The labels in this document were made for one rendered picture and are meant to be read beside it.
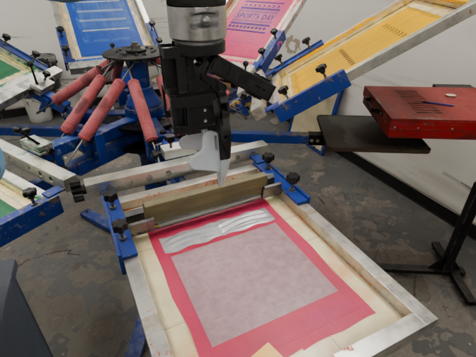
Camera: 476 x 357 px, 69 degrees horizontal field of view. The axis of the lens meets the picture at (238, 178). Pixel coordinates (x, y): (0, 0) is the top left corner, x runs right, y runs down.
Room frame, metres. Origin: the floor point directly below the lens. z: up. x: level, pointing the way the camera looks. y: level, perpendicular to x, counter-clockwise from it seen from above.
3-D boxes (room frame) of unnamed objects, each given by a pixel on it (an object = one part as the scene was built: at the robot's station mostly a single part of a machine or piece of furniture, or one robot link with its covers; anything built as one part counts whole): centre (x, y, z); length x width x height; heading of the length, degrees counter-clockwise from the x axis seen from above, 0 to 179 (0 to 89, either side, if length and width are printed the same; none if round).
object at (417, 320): (0.71, 0.00, 0.97); 0.79 x 0.58 x 0.04; 26
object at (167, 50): (0.49, 0.06, 1.50); 0.09 x 0.08 x 0.12; 111
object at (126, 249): (0.80, 0.35, 0.97); 0.30 x 0.05 x 0.07; 26
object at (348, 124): (1.61, -0.20, 0.91); 1.34 x 0.40 x 0.08; 86
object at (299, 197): (1.05, -0.15, 0.97); 0.30 x 0.05 x 0.07; 26
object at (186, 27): (0.49, 0.05, 1.58); 0.08 x 0.08 x 0.05
